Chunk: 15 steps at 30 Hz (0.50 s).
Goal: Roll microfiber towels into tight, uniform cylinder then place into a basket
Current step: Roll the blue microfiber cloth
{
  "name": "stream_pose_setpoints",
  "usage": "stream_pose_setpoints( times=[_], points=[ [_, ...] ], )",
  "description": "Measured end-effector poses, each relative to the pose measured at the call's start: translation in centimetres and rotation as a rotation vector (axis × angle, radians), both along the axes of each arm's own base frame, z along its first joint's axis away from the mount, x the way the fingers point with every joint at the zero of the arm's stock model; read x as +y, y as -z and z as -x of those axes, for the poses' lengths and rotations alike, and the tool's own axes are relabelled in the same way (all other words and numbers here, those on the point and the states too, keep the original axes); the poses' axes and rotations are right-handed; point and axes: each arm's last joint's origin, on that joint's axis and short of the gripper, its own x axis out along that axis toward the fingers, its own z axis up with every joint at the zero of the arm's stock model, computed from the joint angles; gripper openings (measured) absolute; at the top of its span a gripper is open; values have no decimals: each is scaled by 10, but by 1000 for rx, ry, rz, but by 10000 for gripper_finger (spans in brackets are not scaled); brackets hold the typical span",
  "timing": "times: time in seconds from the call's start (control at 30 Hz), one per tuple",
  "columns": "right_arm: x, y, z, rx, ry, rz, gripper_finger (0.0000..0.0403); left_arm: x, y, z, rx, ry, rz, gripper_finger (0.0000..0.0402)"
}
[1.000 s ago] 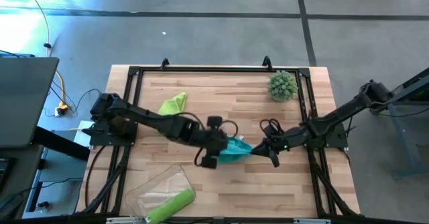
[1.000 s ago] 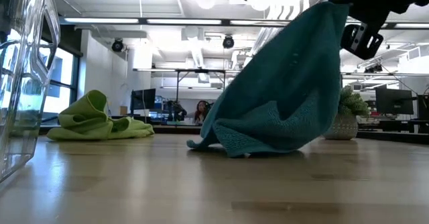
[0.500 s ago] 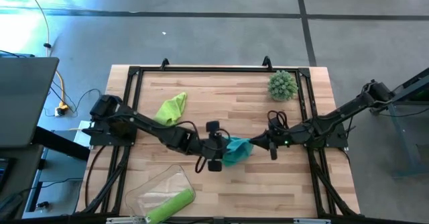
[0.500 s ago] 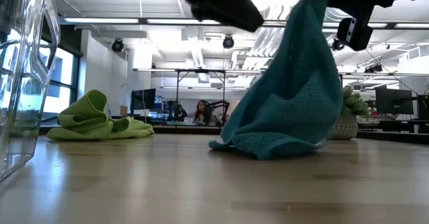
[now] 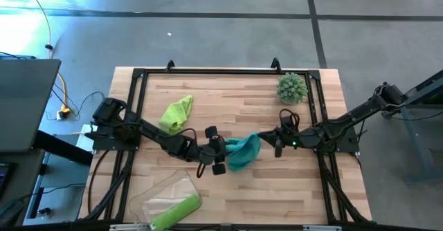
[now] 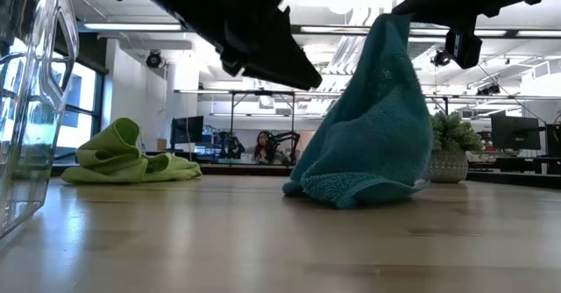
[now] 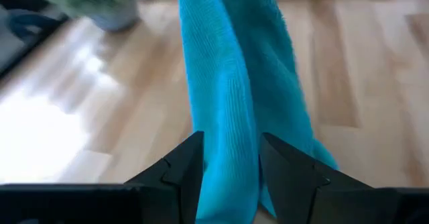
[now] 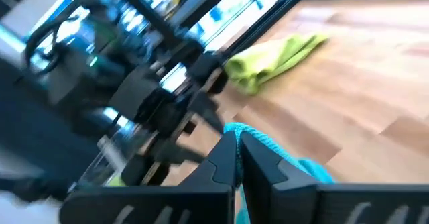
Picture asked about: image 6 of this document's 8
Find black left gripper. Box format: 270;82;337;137
96;0;323;91

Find teal microfiber towel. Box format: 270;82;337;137
281;13;435;210

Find lime green microfiber towel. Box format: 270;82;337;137
60;117;203;185

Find clear plastic basket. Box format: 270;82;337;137
0;0;80;241

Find seated person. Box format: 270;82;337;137
252;130;281;166

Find black computer monitor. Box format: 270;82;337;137
169;115;205;147
545;123;561;158
489;115;543;152

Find artificial green potted plant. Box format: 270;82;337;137
427;111;486;184

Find large office window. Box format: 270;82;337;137
43;38;106;162

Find black ceiling cable reel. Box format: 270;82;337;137
146;50;164;69
431;48;452;68

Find black station gantry frame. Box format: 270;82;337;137
174;89;343;132

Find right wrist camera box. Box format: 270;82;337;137
444;28;483;70

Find black aluminium table frame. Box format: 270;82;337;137
37;163;561;191

